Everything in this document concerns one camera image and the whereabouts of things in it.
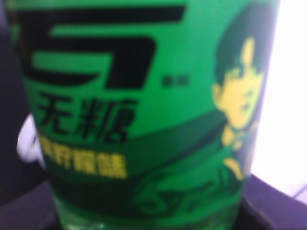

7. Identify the green Sprite bottle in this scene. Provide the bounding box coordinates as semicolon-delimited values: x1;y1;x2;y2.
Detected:
3;0;280;230

